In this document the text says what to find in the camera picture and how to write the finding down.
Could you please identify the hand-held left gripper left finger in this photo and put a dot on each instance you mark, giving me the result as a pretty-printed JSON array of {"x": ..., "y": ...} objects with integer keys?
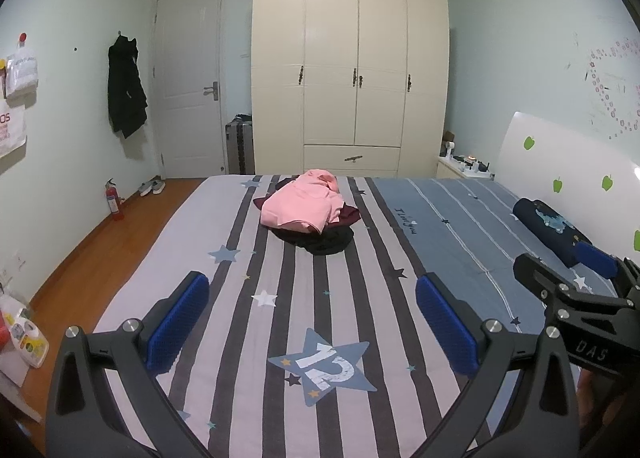
[{"x": 180, "y": 318}]

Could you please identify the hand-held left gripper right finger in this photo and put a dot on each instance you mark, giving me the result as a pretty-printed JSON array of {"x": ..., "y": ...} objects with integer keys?
[{"x": 445, "y": 323}]

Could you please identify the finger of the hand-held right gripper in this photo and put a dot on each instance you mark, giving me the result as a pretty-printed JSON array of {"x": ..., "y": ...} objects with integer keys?
[
  {"x": 595, "y": 258},
  {"x": 530, "y": 268}
]

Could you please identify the pink shirt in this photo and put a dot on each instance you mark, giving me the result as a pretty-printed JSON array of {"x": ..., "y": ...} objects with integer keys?
[{"x": 300, "y": 203}]

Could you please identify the person's right hand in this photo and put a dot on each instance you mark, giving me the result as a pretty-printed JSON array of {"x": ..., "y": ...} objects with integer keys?
[{"x": 595, "y": 393}]

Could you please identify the navy bolster pillow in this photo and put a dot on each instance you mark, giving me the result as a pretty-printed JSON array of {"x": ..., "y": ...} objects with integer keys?
[{"x": 545, "y": 223}]

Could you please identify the bed with striped star sheet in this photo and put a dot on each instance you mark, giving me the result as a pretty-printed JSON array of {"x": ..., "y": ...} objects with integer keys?
[{"x": 350, "y": 288}]

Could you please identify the white headboard with green stickers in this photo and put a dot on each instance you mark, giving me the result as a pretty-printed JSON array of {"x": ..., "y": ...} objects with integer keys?
[{"x": 565, "y": 158}]

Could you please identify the white nightstand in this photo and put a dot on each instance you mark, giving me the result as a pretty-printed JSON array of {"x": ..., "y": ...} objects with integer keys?
[{"x": 450, "y": 170}]

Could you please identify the red fire extinguisher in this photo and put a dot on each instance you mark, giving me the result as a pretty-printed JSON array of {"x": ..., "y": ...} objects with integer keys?
[{"x": 114, "y": 203}]

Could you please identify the black garment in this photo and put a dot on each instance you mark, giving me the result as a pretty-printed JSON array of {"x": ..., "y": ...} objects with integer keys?
[{"x": 325, "y": 240}]

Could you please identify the maroon garment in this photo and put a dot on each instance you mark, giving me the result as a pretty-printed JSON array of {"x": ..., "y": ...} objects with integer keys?
[{"x": 346, "y": 215}]

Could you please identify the white bottle with yellow label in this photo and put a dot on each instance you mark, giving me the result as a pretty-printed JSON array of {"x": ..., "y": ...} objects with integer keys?
[{"x": 30, "y": 338}]

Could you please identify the red plastic packet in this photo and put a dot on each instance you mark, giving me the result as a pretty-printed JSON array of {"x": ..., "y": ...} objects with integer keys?
[{"x": 4, "y": 334}]

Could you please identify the pile of papers and packaging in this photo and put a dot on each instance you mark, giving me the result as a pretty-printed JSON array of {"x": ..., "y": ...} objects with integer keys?
[{"x": 17, "y": 393}]

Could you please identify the dark metal suitcase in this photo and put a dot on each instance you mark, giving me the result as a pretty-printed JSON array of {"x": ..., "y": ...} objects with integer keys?
[{"x": 240, "y": 148}]

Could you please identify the black hanging jacket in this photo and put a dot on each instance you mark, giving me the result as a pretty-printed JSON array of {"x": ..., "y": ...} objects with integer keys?
[{"x": 125, "y": 88}]

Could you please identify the white bag with red print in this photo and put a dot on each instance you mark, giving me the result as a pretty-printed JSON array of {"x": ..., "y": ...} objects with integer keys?
[{"x": 12, "y": 131}]

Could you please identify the white door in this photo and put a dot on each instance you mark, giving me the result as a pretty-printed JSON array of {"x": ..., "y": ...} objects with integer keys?
[{"x": 185, "y": 63}]

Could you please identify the cream wardrobe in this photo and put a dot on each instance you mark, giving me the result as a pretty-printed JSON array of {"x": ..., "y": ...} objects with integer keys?
[{"x": 330, "y": 63}]

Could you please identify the plain white plastic bag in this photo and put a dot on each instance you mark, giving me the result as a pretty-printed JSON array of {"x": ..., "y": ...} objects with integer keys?
[{"x": 22, "y": 73}]

